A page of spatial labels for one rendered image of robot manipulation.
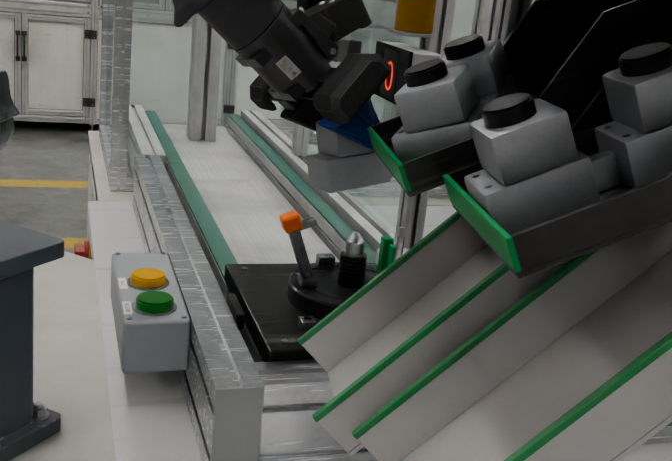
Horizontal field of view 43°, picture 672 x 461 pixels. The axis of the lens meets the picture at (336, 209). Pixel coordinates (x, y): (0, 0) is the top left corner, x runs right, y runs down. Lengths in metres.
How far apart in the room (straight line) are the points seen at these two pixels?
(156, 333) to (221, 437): 0.16
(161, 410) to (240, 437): 0.16
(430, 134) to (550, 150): 0.13
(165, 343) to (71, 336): 0.22
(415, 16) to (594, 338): 0.60
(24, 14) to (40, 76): 0.42
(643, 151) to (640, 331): 0.13
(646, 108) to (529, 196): 0.08
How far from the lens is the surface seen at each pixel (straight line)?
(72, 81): 6.22
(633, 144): 0.50
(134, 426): 0.92
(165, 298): 0.93
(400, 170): 0.57
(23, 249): 0.81
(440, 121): 0.59
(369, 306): 0.73
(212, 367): 0.81
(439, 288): 0.73
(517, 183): 0.48
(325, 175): 0.74
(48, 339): 1.10
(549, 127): 0.48
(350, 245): 0.94
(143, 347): 0.92
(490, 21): 1.84
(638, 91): 0.50
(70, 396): 0.97
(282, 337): 0.86
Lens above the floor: 1.33
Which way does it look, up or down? 16 degrees down
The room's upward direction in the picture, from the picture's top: 6 degrees clockwise
